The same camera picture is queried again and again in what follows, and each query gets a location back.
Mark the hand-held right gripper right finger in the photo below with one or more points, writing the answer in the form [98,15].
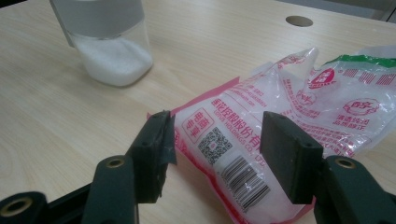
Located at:
[289,155]

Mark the clear jar with white lid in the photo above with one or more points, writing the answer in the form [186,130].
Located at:
[109,46]

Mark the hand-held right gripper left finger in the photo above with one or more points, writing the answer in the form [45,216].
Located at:
[146,161]

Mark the pink and white plastic bag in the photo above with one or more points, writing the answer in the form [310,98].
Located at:
[249,118]

